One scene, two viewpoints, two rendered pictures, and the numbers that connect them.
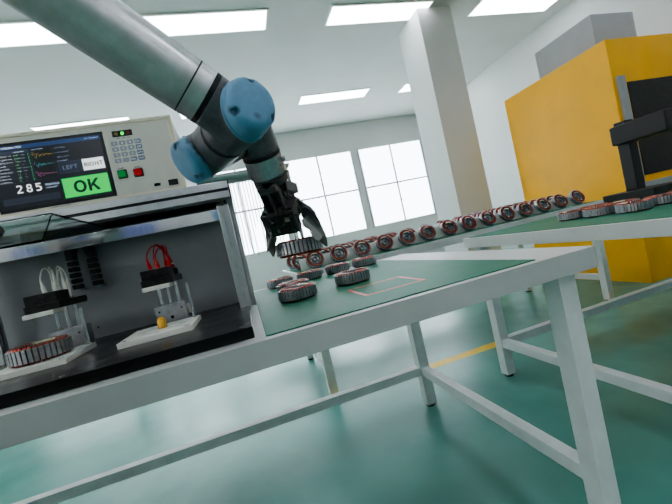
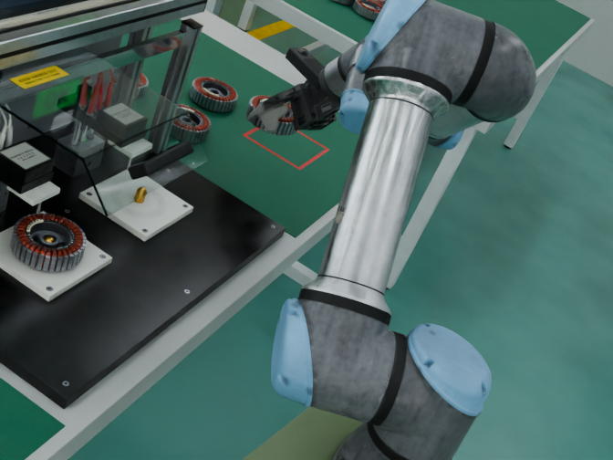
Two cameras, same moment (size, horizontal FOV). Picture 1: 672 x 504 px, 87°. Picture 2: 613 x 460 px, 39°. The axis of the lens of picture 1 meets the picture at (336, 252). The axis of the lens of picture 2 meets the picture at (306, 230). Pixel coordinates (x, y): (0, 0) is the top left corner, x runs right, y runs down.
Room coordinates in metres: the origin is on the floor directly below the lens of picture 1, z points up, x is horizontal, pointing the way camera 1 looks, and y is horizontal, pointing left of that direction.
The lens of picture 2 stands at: (-0.08, 1.41, 1.68)
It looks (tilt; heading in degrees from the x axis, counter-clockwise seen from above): 32 degrees down; 299
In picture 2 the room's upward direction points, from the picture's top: 24 degrees clockwise
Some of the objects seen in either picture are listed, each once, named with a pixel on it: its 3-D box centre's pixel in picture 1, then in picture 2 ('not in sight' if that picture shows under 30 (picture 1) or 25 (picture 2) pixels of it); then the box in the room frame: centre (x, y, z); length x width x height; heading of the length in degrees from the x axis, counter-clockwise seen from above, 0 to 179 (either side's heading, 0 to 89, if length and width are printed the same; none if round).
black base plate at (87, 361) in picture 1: (110, 350); (86, 229); (0.80, 0.55, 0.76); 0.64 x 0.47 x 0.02; 104
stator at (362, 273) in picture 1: (351, 276); (213, 94); (1.11, -0.03, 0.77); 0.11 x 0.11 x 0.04
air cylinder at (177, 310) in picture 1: (173, 312); (78, 153); (0.96, 0.47, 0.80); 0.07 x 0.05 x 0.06; 104
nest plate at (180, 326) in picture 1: (163, 330); (137, 202); (0.82, 0.43, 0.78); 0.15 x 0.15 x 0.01; 14
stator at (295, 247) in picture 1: (299, 246); (274, 115); (0.85, 0.08, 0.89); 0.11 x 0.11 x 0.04
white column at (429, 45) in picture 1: (451, 151); not in sight; (4.46, -1.68, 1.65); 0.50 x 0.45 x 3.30; 14
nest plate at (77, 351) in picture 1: (43, 361); (46, 254); (0.76, 0.66, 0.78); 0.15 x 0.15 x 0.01; 14
